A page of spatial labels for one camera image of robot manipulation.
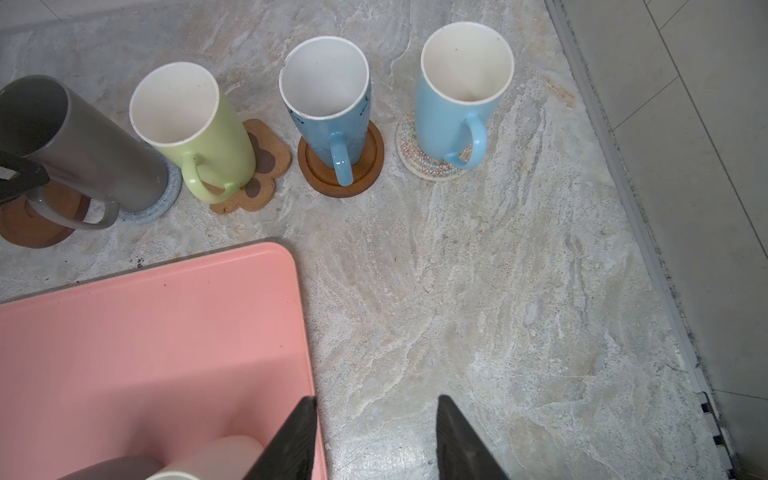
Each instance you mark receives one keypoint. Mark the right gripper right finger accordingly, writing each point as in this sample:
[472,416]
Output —
[461,454]

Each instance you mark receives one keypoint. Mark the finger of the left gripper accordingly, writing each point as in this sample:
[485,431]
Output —
[28,175]

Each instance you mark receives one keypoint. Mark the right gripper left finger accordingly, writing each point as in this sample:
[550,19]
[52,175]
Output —
[291,453]

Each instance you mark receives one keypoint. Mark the brown wooden coaster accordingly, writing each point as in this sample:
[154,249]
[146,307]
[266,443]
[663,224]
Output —
[23,226]
[365,172]

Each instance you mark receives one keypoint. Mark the dark grey mug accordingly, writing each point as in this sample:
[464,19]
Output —
[44,121]

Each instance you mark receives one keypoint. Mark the green mug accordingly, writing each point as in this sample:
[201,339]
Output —
[181,111]

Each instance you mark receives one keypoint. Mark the cork paw print coaster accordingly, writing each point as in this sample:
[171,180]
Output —
[273,160]

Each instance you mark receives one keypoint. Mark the multicolour woven round coaster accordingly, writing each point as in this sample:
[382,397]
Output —
[414,158]

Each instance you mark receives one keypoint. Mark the blue floral mug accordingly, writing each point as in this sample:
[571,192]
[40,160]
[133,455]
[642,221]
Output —
[325,84]

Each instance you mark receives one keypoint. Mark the light blue mug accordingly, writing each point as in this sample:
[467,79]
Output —
[466,68]

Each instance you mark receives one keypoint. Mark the pink silicone tray mat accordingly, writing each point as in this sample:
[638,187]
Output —
[157,362]

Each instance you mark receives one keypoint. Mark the pink handled white mug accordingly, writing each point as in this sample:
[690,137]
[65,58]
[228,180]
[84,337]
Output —
[228,458]

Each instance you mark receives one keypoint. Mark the grey handled white mug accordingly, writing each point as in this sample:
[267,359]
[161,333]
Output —
[122,468]

